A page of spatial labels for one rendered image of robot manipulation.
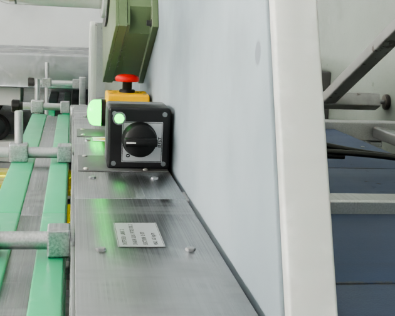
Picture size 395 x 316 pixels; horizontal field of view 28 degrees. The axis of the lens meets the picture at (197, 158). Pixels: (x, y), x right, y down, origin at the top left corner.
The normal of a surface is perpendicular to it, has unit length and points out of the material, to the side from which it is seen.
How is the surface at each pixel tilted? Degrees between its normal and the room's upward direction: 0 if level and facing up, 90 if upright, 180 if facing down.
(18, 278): 90
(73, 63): 90
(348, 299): 90
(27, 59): 90
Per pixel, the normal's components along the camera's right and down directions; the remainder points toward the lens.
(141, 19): 0.13, 0.51
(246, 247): -0.99, -0.01
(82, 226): 0.04, -0.98
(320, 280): 0.16, -0.24
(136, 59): 0.03, 0.97
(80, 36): 0.16, 0.18
